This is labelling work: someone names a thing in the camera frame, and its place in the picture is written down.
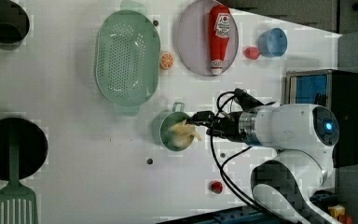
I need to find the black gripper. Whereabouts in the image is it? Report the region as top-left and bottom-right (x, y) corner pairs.
(186, 111), (241, 142)

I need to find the peeled banana toy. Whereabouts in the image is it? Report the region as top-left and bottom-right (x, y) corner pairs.
(169, 119), (202, 148)

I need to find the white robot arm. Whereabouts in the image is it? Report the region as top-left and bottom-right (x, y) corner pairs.
(187, 104), (340, 224)

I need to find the green mug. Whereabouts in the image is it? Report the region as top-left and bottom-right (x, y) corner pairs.
(152, 102), (194, 151)

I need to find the orange slice toy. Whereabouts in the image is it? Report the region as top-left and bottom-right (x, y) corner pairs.
(159, 51), (174, 70)

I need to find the red strawberry toy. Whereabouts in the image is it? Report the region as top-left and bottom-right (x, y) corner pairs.
(244, 47), (260, 60)

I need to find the lilac round plate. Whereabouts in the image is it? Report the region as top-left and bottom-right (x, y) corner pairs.
(176, 0), (239, 76)

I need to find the green perforated colander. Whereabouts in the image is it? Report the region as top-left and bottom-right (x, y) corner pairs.
(94, 0), (160, 117)

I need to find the red ketchup bottle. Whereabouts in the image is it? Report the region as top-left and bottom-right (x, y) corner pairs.
(208, 5), (231, 76)

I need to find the blue cup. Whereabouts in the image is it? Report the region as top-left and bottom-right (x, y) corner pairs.
(257, 28), (288, 58)

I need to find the black toaster oven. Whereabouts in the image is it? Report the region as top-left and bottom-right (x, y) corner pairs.
(284, 69), (358, 168)

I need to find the green slotted spatula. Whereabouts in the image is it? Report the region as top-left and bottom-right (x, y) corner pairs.
(0, 126), (38, 224)

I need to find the large black bowl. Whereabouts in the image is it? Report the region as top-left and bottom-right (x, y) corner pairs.
(0, 118), (48, 181)

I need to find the small black bowl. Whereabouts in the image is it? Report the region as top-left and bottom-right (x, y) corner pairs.
(0, 0), (30, 44)

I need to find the blue metal frame rail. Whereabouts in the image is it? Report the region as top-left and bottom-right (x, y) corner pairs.
(157, 190), (338, 224)

